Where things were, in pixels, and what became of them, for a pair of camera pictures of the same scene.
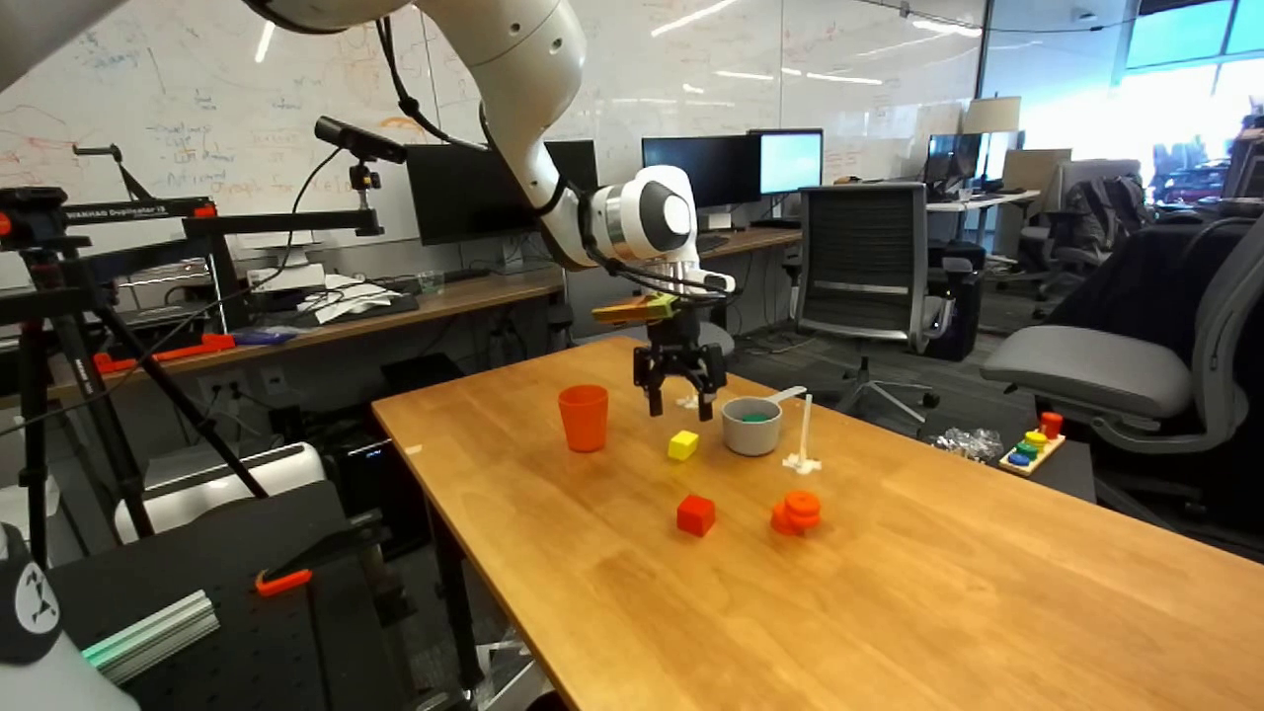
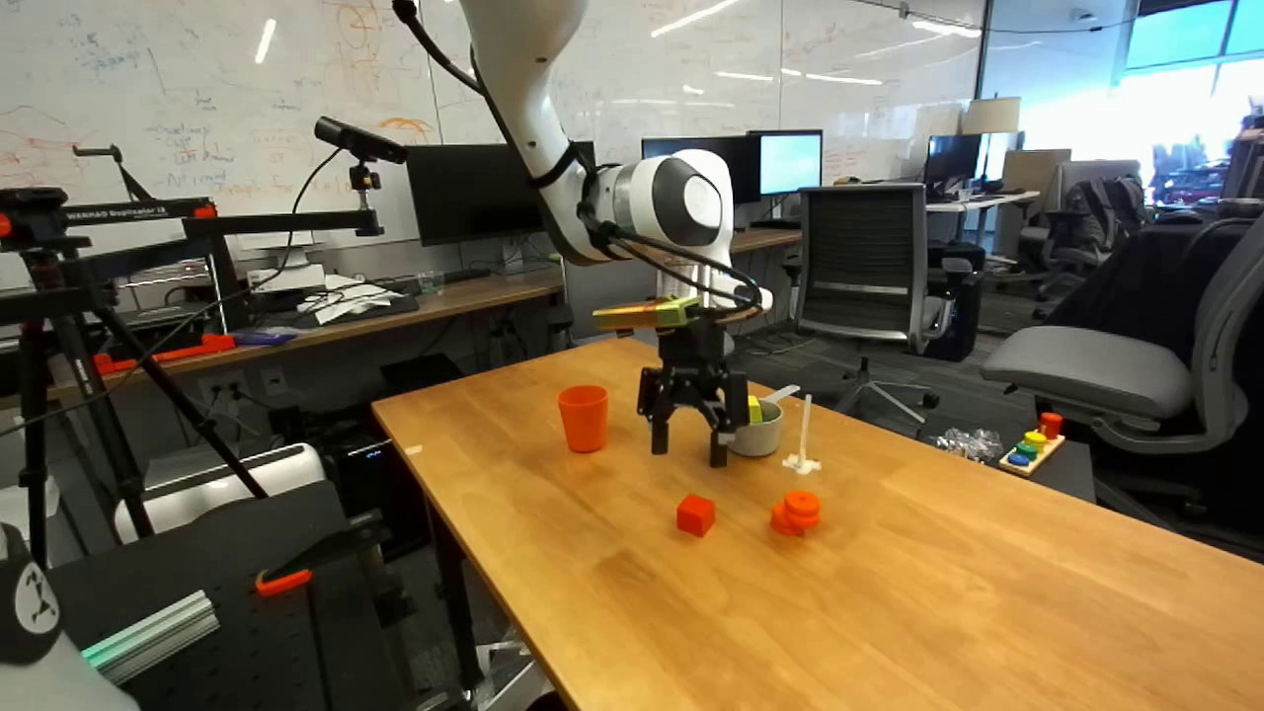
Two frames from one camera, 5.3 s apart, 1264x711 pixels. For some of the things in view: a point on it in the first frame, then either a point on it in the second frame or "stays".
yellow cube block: [681, 443] → [756, 409]
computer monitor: [788, 161] stays
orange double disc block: [798, 514] stays
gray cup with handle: [751, 422] stays
